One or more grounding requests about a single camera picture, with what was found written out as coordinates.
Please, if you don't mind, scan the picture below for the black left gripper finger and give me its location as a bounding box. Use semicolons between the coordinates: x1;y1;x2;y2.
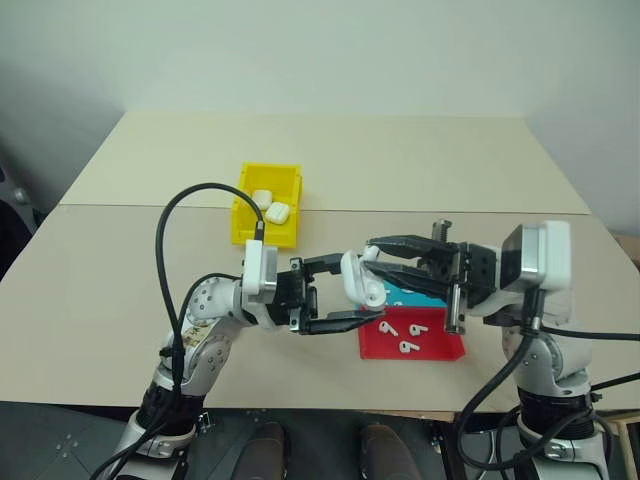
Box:
303;253;347;281
299;308;386;335

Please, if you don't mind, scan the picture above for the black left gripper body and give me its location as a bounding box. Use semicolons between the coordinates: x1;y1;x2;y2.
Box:
267;257;321;335

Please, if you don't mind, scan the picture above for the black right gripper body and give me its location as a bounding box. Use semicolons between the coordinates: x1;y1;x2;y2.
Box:
419;217;500;335

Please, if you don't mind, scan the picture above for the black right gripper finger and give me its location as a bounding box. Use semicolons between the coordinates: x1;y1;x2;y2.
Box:
362;262;454;301
366;233;441;260

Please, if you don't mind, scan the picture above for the yellow plastic bin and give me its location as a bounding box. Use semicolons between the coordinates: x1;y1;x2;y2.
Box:
229;161;305;250

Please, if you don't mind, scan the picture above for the blue plastic tray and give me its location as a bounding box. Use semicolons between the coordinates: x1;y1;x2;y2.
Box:
353;279;448;310

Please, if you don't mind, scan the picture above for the red plastic tray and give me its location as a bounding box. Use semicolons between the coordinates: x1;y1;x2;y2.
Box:
357;305;467;361

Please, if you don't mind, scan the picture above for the dark brown rounded shape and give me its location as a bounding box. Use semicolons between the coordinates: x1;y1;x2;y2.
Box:
359;422;422;480
238;421;286;480

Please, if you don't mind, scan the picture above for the dark grey equipment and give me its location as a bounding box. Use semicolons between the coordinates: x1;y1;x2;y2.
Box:
0;139;49;281

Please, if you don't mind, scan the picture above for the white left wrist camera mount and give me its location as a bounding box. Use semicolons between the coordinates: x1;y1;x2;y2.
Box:
239;239;289;332

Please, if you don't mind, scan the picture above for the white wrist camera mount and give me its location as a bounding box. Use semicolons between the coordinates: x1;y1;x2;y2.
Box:
239;239;289;332
472;219;572;324

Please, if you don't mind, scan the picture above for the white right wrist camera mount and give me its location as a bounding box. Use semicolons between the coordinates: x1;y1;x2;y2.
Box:
472;219;572;324

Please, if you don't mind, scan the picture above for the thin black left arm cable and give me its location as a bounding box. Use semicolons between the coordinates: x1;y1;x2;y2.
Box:
177;272;244;321

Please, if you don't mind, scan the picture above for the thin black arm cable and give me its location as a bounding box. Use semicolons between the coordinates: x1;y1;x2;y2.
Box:
177;272;244;321
587;370;640;394

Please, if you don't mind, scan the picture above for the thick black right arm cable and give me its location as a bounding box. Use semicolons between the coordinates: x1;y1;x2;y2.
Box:
532;289;640;344
452;289;539;474

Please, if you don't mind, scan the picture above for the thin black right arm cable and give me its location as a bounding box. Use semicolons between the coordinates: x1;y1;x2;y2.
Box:
587;370;640;394

